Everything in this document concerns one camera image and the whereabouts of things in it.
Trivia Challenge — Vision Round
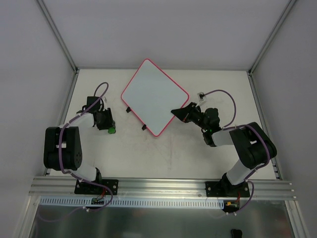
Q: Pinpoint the green bone-shaped eraser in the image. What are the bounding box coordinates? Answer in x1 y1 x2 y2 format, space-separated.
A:
108 127 116 134

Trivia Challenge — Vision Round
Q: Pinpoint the pink framed whiteboard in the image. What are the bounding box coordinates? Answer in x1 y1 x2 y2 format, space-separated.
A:
121 59 190 137

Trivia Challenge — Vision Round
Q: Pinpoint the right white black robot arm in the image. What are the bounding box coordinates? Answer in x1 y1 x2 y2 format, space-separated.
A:
171 103 277 196

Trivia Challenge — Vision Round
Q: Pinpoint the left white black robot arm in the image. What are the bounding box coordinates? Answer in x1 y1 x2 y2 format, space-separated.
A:
44 96 116 193

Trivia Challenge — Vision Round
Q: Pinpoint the black object bottom edge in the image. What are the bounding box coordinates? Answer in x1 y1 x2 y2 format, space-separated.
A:
231 229 243 238

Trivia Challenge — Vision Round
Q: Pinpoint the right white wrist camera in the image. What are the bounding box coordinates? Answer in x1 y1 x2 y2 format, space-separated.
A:
197 92 206 107

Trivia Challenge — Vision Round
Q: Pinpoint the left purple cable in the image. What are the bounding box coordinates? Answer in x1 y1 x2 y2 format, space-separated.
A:
58 81 114 212

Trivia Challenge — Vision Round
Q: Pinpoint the purple cable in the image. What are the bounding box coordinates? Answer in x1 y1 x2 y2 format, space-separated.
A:
202 89 272 216
58 81 114 212

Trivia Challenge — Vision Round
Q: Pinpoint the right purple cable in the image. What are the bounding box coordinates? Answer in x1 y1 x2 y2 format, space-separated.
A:
202 89 272 216

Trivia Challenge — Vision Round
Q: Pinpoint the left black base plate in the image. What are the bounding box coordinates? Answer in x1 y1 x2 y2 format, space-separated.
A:
74 179 119 196

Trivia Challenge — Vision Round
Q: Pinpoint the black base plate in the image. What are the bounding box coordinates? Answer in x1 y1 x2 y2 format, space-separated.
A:
74 179 119 196
205 181 250 198

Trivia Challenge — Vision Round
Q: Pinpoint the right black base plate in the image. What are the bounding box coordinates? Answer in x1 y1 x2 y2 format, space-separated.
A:
205 181 250 198

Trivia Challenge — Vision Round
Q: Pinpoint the aluminium mounting rail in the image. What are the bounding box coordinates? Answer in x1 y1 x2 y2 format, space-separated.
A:
28 176 297 200

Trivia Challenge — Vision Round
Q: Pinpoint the white slotted cable duct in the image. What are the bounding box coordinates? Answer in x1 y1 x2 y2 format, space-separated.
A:
39 196 224 210

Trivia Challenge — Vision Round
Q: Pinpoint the left aluminium frame post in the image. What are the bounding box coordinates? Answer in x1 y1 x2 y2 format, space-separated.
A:
37 0 79 73

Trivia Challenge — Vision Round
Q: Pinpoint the aluminium frame post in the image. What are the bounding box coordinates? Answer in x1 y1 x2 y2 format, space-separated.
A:
37 0 79 73
249 0 298 75

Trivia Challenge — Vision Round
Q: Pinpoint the right aluminium frame post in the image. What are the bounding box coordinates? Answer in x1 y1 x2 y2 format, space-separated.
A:
249 0 298 75

